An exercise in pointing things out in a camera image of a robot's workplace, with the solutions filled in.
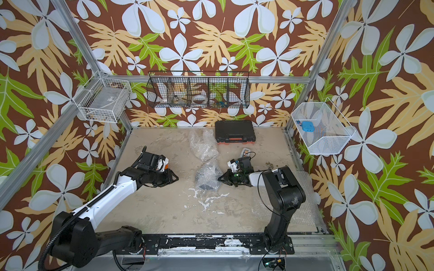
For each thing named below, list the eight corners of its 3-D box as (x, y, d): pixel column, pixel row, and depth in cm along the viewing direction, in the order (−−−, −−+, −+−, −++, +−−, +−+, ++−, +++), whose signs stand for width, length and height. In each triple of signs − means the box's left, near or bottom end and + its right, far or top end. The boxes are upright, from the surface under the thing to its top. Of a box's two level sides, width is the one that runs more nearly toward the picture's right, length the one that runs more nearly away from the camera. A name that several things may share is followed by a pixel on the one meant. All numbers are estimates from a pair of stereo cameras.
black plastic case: (214, 144, 112) (214, 139, 108) (215, 125, 124) (215, 119, 120) (254, 144, 112) (256, 139, 108) (251, 125, 124) (252, 119, 120)
